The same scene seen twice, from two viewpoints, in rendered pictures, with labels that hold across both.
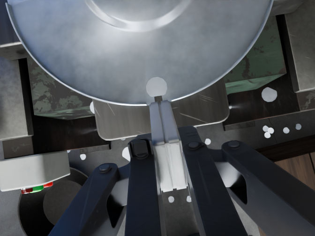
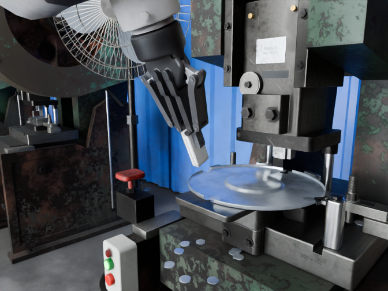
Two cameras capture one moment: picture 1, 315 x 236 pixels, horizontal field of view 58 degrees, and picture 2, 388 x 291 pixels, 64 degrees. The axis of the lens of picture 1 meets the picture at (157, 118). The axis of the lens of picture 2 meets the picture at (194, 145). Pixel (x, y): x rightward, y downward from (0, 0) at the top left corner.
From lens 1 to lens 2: 0.53 m
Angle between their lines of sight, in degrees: 75
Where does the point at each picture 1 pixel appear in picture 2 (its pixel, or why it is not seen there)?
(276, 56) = not seen: outside the picture
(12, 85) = (167, 220)
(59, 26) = (209, 178)
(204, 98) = (227, 209)
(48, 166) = (129, 257)
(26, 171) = (123, 242)
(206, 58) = (245, 202)
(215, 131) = not seen: outside the picture
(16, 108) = (156, 224)
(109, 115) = (187, 194)
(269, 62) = not seen: outside the picture
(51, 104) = (170, 231)
